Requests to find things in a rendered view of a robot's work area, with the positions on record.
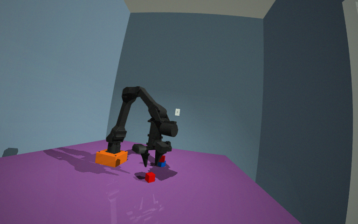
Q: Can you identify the blue cube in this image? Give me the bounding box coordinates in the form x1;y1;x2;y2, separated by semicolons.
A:
158;161;166;167

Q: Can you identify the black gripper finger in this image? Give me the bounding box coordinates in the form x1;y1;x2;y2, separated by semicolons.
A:
141;153;149;167
155;150;165;165

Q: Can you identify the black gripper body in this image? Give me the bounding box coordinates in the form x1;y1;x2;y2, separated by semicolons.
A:
132;133;172;154

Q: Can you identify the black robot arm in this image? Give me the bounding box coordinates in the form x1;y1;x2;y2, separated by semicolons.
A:
106;86;178;154

